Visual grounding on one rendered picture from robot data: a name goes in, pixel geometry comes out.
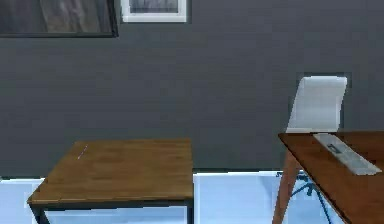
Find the black framed wall picture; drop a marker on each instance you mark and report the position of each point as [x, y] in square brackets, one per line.
[56, 16]

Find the white chair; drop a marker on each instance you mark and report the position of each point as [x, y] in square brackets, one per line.
[316, 105]

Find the grey remote control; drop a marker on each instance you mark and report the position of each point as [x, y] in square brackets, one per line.
[346, 154]

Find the dark wood dining table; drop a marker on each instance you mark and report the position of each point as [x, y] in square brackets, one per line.
[353, 186]

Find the light wood square table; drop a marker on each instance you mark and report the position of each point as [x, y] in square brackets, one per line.
[120, 170]

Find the white framed wall picture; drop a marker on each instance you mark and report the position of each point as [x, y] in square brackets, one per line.
[154, 13]

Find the thin pale pencil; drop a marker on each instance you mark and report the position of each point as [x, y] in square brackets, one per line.
[82, 152]

